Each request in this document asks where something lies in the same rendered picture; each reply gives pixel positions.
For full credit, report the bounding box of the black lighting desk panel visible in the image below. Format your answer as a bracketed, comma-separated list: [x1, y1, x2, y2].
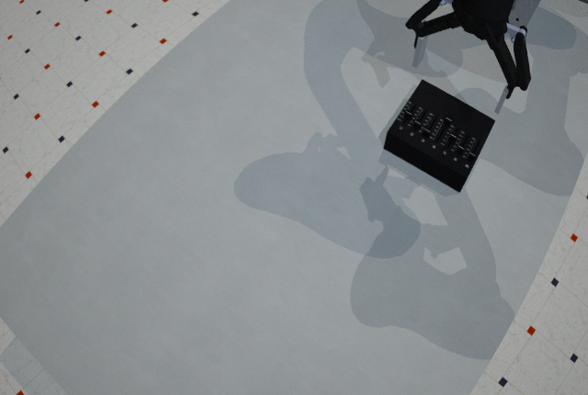
[384, 80, 495, 193]

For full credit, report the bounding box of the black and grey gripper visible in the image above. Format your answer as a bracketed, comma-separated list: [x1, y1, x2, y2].
[405, 0, 531, 114]

